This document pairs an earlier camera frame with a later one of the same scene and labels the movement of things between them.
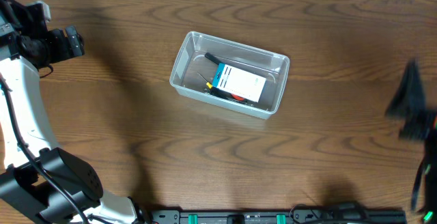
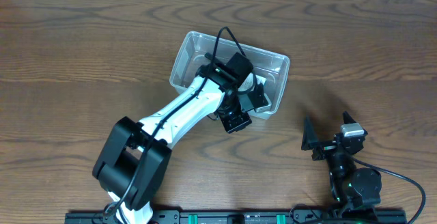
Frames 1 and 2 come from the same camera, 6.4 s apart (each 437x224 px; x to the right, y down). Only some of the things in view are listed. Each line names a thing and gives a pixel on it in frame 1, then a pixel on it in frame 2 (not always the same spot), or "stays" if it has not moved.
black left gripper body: (50, 50) to (233, 115)
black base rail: (296, 216) stays
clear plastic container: (238, 76) stays
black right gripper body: (429, 128) to (325, 150)
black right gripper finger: (410, 95) to (309, 138)
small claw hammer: (213, 58) stays
